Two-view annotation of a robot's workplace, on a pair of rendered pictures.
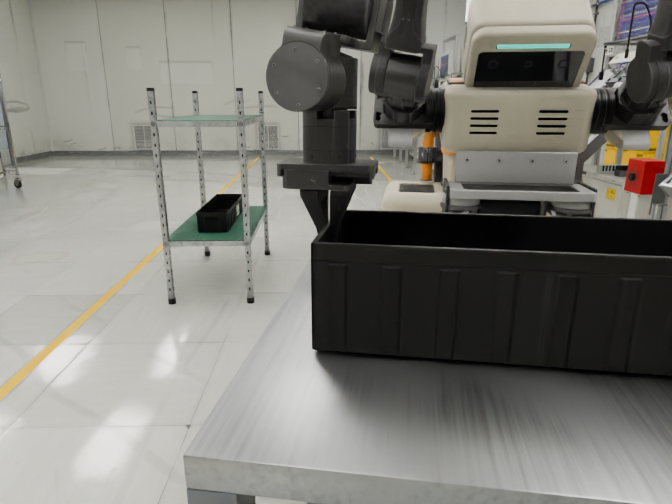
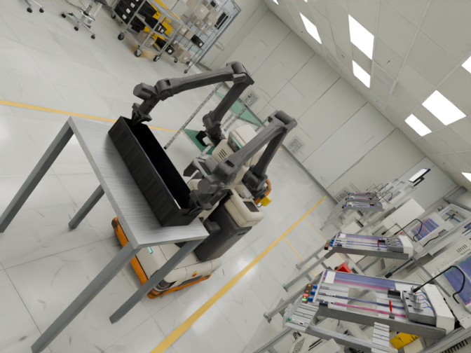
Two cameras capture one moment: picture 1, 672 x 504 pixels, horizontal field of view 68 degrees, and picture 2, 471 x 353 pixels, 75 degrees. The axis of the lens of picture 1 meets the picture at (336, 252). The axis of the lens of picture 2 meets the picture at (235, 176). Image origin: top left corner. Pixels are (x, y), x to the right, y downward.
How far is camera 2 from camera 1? 1.21 m
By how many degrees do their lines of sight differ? 15
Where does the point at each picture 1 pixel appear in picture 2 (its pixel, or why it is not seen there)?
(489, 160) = (214, 163)
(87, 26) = (274, 41)
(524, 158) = not seen: hidden behind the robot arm
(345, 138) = (145, 108)
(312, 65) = (139, 90)
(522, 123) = not seen: hidden behind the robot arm
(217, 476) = (70, 121)
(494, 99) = (228, 150)
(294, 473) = (76, 128)
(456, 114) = (219, 146)
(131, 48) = (280, 64)
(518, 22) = (240, 136)
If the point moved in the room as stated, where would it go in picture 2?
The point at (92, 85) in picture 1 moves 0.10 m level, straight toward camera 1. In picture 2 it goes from (253, 63) to (253, 63)
